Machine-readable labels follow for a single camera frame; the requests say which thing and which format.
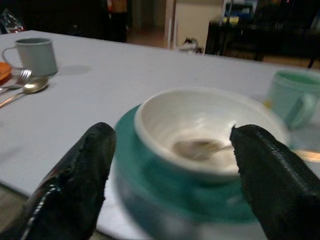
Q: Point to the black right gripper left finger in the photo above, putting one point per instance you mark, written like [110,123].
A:
[72,180]

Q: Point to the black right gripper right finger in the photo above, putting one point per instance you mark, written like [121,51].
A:
[277,180]

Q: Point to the mint green plastic mug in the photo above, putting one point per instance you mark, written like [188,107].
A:
[295,100]

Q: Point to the silver spoon in bowl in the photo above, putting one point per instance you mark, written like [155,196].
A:
[197,148]

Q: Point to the teal ceramic plate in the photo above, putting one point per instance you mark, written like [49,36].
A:
[160,185]

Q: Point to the white ceramic bowl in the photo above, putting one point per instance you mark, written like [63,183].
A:
[200,125]

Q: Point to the white tablecloth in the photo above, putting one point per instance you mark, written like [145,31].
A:
[112,82]

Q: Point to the silver fork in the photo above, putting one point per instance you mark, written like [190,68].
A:
[18,78]

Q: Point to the orange plate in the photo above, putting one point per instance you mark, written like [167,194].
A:
[4,71]

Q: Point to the grey enamel mug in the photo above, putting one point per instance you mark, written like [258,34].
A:
[37,56]

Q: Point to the dark wooden sideboard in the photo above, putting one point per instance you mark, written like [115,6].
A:
[262,40]

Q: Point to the clear plastic bag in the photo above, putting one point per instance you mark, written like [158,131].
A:
[8,22]

